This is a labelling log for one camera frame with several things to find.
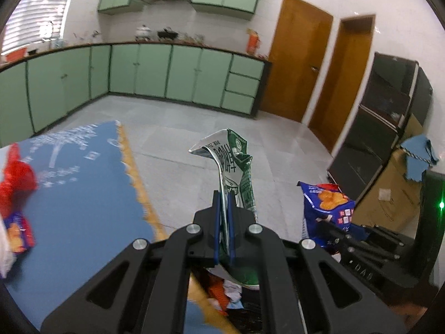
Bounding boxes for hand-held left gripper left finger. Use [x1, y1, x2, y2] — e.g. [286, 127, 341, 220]
[41, 191, 223, 334]

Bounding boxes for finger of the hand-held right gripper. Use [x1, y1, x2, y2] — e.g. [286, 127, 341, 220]
[322, 238, 404, 262]
[315, 221, 406, 248]

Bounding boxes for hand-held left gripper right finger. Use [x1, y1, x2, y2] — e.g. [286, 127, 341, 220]
[228, 195, 407, 334]

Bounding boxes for green white milk carton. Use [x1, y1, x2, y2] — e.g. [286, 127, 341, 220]
[189, 129, 261, 291]

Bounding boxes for black bag lined trash bin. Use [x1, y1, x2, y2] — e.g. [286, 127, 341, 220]
[189, 266, 268, 334]

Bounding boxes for person's right hand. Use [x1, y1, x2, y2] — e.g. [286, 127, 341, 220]
[386, 301, 430, 323]

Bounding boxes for cardboard box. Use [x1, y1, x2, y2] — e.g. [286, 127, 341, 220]
[351, 115, 435, 234]

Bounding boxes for blue white paper cup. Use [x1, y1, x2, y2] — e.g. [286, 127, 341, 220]
[222, 282, 244, 311]

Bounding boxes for wide orange foam net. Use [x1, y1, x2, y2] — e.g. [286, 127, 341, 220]
[208, 280, 229, 310]

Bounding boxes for blue cloth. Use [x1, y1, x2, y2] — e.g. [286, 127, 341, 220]
[400, 134, 439, 181]

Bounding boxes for black glass cabinet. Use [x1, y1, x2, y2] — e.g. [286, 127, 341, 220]
[327, 51, 433, 209]

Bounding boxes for blue tree print tablecloth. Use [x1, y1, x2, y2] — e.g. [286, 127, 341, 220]
[0, 120, 226, 334]

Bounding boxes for narrow wooden door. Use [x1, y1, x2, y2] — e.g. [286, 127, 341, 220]
[308, 14, 376, 153]

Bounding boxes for green kitchen base cabinets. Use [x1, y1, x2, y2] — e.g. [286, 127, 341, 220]
[0, 42, 272, 147]

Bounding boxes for red fire extinguisher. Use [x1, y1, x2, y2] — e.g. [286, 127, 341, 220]
[246, 30, 261, 56]

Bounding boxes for red blue snack packet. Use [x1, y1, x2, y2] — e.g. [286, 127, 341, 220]
[0, 212, 36, 255]

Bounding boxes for red snack bag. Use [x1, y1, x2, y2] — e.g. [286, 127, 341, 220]
[0, 143, 38, 216]

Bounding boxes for white tissue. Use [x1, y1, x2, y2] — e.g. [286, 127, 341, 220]
[0, 216, 17, 279]

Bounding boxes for red plastic basin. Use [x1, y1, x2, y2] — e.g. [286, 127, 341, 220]
[5, 47, 28, 61]

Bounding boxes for white window blind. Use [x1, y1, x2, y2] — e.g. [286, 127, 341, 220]
[0, 0, 79, 54]

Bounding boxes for wooden door with handle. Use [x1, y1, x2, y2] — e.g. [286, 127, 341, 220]
[260, 0, 333, 123]

